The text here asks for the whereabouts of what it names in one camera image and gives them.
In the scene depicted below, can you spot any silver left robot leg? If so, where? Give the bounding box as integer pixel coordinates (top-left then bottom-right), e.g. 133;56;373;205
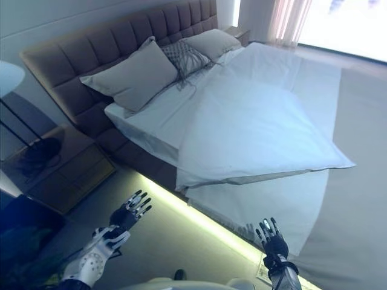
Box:
145;268;188;290

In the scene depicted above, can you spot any bright window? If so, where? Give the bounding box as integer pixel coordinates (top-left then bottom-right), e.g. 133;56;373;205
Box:
238;0;387;64

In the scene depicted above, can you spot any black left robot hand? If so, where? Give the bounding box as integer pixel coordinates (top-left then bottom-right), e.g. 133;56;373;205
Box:
108;189;154;232

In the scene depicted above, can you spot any white bed sheet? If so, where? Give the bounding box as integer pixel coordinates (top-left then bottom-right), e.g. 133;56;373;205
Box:
104;45;252;152
135;173;267;254

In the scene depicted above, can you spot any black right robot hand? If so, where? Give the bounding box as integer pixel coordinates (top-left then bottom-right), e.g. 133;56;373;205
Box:
255;217;290;259

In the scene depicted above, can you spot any green leafy plant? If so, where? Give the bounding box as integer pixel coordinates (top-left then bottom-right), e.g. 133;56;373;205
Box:
0;226;70;290

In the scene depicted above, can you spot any grey fringed macrame cushion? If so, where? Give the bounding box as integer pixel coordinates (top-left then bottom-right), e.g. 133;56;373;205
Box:
160;40;218;91

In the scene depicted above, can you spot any white printed label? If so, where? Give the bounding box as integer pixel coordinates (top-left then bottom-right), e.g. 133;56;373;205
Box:
256;259;270;280

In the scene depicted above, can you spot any wooden glass-top nightstand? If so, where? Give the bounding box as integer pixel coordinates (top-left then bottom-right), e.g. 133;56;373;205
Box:
0;125;117;215

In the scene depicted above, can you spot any sheer pale curtain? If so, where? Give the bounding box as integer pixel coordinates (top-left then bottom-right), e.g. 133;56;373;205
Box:
268;0;312;49

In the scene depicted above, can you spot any white duvet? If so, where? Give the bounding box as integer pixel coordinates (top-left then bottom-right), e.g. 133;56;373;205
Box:
175;42;357;254

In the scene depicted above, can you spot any small wooden nightstand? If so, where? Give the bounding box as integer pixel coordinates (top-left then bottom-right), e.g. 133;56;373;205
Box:
225;26;250;46

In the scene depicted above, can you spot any dark box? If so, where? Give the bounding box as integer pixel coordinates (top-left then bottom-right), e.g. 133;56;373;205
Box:
0;193;66;242

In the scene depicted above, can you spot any large beige pillow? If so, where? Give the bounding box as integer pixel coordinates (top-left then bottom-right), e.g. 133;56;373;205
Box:
79;36;179;114

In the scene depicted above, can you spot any grey bedspread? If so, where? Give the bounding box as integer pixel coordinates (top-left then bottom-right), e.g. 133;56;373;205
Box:
298;68;387;290

